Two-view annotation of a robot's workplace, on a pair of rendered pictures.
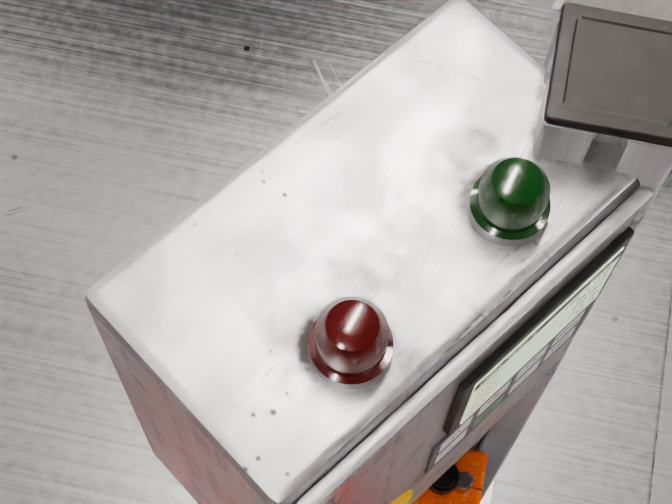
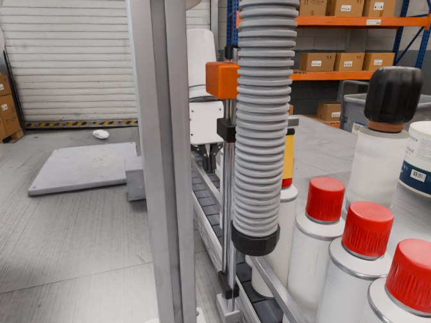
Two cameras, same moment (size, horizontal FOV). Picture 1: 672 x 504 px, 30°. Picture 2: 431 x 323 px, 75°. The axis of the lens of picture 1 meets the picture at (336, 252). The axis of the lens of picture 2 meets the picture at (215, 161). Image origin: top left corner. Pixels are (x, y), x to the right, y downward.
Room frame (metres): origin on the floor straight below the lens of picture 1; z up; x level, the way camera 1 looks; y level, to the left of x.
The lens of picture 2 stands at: (0.29, 0.17, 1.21)
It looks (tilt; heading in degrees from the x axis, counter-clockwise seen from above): 22 degrees down; 243
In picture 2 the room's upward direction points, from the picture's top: straight up
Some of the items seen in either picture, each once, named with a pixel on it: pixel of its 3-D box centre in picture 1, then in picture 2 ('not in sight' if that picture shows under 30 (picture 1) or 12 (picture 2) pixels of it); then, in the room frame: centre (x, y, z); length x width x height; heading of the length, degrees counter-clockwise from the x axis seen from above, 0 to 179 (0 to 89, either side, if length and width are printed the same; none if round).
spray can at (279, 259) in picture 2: not in sight; (274, 227); (0.08, -0.07, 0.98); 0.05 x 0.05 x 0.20
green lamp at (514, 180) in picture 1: (513, 193); not in sight; (0.18, -0.05, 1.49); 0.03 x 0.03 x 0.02
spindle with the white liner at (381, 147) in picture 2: not in sight; (380, 148); (-0.22, -0.14, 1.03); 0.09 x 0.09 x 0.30
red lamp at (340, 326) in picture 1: (351, 336); not in sight; (0.13, -0.01, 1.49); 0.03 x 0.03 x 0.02
